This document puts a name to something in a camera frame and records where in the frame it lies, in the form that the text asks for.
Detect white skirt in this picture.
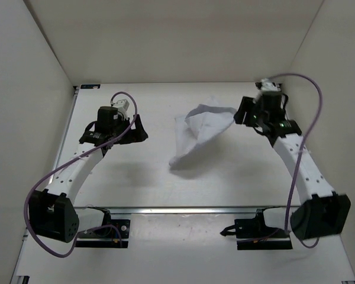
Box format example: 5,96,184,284
169,97,237,170

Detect blue left corner label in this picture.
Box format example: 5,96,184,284
80,84,101,89

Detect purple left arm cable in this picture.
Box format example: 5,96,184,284
23,91,138,257

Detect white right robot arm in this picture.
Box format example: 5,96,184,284
234,91,351,240

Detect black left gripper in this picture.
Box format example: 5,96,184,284
113,112,149,143

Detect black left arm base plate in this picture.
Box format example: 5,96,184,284
76,219,131,249

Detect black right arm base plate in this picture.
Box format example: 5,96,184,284
234,216,293,251

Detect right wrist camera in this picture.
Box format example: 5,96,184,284
255,78,281,95

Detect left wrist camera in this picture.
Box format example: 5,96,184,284
111,99,130,116

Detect aluminium front rail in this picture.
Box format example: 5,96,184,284
109,206,282,215

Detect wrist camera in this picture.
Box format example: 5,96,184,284
111,99,130,116
255,78,281,95

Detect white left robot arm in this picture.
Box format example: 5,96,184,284
28,106,148,243

